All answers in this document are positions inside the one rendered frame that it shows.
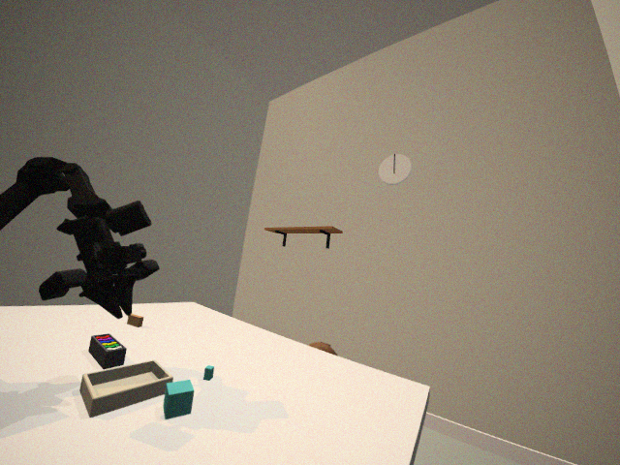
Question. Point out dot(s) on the tan rectangular tray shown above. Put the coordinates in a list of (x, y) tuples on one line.
[(111, 389)]

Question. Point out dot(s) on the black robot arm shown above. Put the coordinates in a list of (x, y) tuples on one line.
[(43, 176)]

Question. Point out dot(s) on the small brown block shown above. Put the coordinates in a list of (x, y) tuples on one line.
[(135, 320)]

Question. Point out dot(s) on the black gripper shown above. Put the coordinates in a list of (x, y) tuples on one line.
[(98, 286)]

